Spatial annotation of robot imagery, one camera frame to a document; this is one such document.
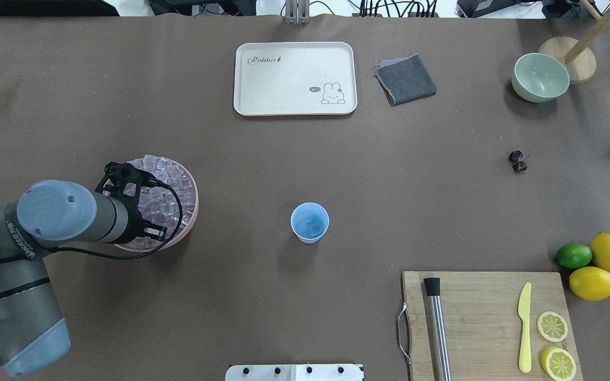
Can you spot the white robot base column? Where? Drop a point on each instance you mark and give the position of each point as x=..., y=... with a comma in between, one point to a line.
x=296, y=372

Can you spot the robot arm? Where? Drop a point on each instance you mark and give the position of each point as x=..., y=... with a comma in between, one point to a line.
x=33, y=331

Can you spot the light blue cup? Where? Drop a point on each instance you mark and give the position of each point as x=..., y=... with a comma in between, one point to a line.
x=309, y=222

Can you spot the dark red cherries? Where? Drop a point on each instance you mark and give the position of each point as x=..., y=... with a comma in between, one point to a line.
x=517, y=161

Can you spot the wooden cup tree stand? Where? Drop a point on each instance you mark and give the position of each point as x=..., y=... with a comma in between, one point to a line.
x=576, y=55

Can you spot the cream rabbit tray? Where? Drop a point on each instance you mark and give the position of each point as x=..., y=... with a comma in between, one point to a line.
x=294, y=78

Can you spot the grey folded cloth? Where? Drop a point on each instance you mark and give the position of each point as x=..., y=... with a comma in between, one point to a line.
x=405, y=79

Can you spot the pink bowl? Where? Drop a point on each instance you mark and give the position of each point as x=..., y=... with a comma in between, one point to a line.
x=186, y=222

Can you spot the steel muddler black tip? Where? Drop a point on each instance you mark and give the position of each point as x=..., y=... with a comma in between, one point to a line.
x=439, y=335

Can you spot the wooden cutting board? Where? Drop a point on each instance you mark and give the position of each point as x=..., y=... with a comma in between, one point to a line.
x=482, y=326

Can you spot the yellow plastic knife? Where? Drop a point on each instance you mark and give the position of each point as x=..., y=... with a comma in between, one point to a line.
x=523, y=311

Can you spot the mint green bowl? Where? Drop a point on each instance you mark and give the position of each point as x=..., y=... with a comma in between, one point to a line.
x=539, y=78

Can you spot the green lime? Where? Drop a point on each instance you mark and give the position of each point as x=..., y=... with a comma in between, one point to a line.
x=573, y=256

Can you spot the lemon slice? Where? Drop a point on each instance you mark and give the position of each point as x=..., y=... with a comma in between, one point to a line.
x=552, y=326

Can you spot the whole lemon front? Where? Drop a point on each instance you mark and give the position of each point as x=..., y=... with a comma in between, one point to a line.
x=590, y=283

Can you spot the half lemon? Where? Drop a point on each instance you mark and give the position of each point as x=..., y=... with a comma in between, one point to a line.
x=558, y=364

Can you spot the aluminium frame post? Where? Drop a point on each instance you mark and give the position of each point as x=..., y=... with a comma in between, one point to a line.
x=297, y=12

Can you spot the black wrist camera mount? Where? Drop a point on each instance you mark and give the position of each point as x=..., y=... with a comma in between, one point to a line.
x=124, y=182

